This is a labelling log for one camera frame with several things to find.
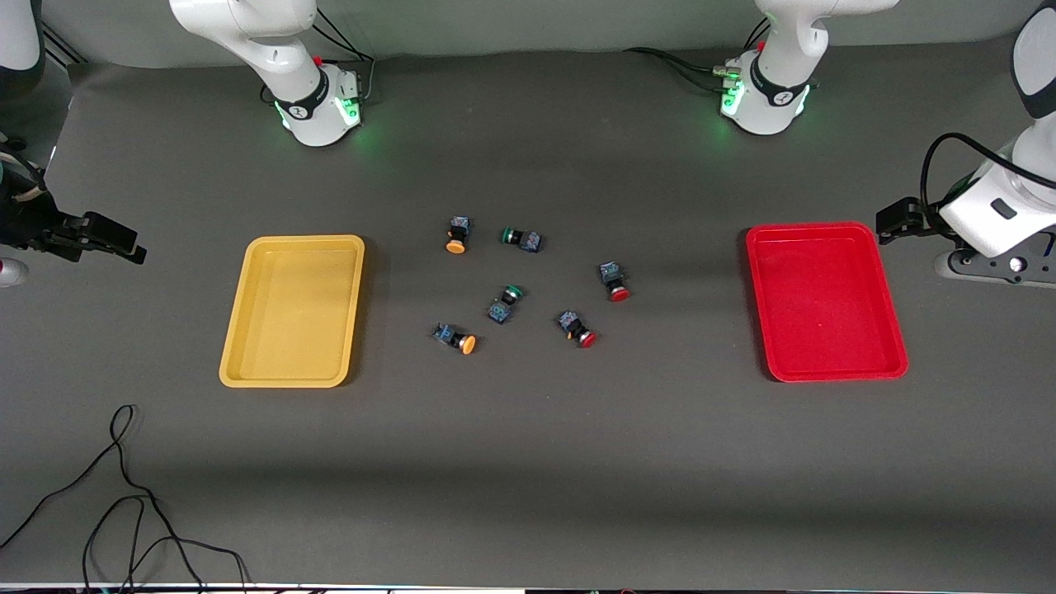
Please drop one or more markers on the black chair base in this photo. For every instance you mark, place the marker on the black chair base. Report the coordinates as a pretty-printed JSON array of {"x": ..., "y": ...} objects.
[{"x": 10, "y": 142}]

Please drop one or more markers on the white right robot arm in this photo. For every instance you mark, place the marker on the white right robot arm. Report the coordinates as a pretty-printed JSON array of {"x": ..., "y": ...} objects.
[{"x": 289, "y": 49}]

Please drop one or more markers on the green push button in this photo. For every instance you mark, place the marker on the green push button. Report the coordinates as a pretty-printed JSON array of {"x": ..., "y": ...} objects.
[
  {"x": 521, "y": 239},
  {"x": 505, "y": 304}
]

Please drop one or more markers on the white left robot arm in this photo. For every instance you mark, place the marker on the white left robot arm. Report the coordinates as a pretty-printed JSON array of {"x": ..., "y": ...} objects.
[{"x": 780, "y": 58}]

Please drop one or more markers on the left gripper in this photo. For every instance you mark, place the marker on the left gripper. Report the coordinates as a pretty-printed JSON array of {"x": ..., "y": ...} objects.
[{"x": 910, "y": 218}]

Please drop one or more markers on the yellow push button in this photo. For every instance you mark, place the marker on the yellow push button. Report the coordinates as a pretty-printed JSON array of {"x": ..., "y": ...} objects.
[
  {"x": 457, "y": 235},
  {"x": 455, "y": 338}
]

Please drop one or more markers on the yellow plastic tray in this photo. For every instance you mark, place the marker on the yellow plastic tray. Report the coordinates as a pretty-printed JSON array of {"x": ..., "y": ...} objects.
[{"x": 293, "y": 311}]

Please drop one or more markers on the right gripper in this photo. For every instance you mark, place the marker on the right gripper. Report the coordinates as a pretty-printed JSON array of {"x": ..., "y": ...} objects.
[{"x": 25, "y": 216}]

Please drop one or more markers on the aluminium frame rail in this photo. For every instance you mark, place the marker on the aluminium frame rail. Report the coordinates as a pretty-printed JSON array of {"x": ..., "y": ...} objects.
[{"x": 62, "y": 48}]

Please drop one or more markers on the red plastic tray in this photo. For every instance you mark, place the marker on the red plastic tray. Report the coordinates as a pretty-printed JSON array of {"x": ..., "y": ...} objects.
[{"x": 825, "y": 301}]

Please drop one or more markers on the red push button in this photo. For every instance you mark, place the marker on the red push button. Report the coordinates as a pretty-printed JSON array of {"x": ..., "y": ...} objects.
[
  {"x": 615, "y": 280},
  {"x": 577, "y": 327}
]

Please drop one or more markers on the dark grey table cloth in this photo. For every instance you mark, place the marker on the dark grey table cloth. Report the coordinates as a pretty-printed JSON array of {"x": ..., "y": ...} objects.
[{"x": 528, "y": 462}]

